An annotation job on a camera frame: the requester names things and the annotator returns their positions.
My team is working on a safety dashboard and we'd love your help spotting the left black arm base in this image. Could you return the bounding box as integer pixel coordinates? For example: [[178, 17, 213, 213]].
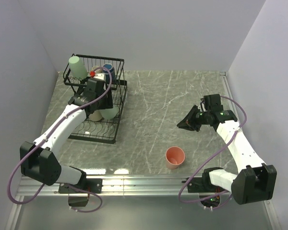
[[58, 178, 103, 194]]

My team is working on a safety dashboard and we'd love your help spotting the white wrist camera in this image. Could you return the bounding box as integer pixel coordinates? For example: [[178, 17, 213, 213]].
[[200, 98, 206, 111], [89, 71, 106, 81]]

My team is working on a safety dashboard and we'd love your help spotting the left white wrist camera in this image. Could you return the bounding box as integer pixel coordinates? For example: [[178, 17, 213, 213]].
[[89, 71, 106, 81]]

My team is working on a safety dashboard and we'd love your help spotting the black wire dish rack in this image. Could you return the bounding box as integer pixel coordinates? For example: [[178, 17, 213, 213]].
[[63, 54, 127, 144]]

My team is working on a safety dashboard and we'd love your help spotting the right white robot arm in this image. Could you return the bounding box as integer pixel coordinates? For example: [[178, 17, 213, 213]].
[[177, 94, 277, 205]]

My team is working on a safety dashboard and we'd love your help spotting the beige plastic cup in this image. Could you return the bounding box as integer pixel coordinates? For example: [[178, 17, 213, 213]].
[[88, 110, 103, 122]]

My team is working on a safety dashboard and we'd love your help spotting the olive ceramic mug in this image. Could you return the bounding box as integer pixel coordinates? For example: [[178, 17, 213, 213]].
[[91, 66, 102, 73]]

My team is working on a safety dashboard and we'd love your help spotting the aluminium mounting rail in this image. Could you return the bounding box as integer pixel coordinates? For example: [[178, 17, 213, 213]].
[[16, 176, 271, 196]]

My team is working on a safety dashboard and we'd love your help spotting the dark blue glazed mug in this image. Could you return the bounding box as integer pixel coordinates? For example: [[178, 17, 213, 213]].
[[103, 63, 116, 83]]

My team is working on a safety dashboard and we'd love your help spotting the pink plastic cup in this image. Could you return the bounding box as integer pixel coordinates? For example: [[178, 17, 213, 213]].
[[165, 146, 185, 170]]

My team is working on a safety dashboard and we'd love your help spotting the small green plastic cup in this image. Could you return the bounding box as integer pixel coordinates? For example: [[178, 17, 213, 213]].
[[69, 56, 88, 80]]

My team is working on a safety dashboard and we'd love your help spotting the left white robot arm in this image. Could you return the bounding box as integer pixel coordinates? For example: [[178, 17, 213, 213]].
[[20, 73, 113, 193]]

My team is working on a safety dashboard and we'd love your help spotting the large green plastic cup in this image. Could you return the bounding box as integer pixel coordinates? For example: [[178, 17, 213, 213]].
[[99, 106, 119, 120]]

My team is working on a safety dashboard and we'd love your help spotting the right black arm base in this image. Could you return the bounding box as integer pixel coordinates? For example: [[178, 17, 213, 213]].
[[187, 177, 209, 193]]

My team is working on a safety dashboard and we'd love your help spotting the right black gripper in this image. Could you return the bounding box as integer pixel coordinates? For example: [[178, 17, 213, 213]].
[[177, 105, 210, 132]]

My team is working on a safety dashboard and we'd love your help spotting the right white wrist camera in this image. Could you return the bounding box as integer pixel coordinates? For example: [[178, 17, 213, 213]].
[[200, 98, 206, 111]]

